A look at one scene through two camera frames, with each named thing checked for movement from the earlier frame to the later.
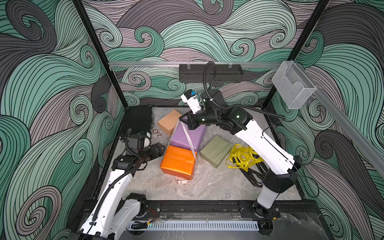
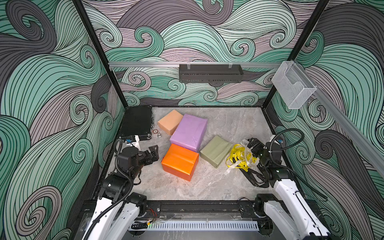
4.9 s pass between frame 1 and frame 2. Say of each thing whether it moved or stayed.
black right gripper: moved
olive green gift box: stayed
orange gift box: stayed
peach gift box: stayed
